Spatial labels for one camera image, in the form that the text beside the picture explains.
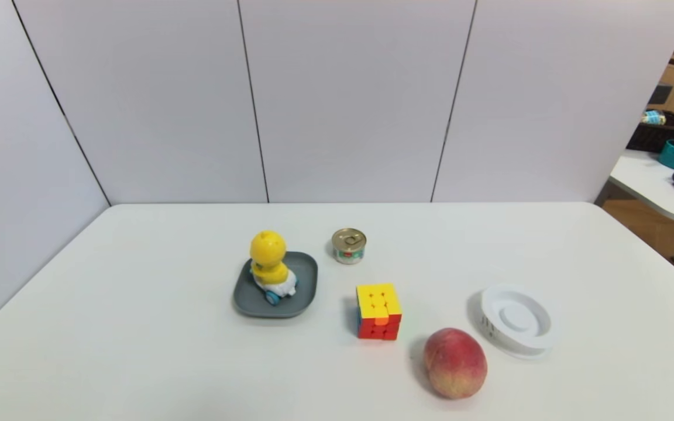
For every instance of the grey square dish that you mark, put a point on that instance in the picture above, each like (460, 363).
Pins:
(305, 280)

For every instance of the small pet food tin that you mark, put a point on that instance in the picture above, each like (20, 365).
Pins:
(348, 245)

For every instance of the red peach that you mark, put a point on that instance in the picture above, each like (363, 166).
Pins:
(455, 362)

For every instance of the yellow duck scooter toy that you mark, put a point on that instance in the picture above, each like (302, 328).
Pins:
(268, 263)

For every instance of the blue white packet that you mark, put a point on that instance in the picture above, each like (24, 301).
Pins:
(654, 117)

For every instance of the white side table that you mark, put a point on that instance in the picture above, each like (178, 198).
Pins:
(644, 175)

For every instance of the white round plastic container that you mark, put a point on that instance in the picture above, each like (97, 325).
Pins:
(515, 318)

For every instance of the dark wicker basket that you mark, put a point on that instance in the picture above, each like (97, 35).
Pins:
(656, 137)

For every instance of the colourful puzzle cube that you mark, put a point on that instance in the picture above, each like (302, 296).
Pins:
(379, 311)

